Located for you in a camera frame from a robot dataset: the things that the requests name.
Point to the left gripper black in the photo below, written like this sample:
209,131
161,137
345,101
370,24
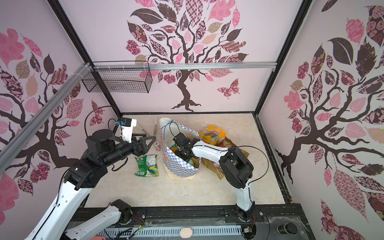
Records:
144,149

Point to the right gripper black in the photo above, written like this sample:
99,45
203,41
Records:
177,153

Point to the blue checkered paper bag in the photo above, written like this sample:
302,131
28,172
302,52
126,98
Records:
175,166

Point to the green snack bag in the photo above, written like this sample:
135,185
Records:
147,166

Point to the yellow orange snack bag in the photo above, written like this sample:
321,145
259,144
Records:
212,135

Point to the gold candy bag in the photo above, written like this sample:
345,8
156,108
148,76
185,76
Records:
213,166

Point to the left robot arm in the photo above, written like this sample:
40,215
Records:
104,149

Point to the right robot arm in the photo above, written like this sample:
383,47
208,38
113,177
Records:
236,167

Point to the metal tongs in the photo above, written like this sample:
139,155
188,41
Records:
151,128

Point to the black round knob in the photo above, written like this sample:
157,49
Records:
287,229

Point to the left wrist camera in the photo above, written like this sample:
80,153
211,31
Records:
127,125

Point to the black wire basket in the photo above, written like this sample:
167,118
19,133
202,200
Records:
119,77

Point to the grey cable duct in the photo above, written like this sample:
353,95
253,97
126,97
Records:
174,233

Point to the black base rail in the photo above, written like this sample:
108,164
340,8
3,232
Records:
261,227

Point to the aluminium rail left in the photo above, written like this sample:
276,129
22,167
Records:
11,150

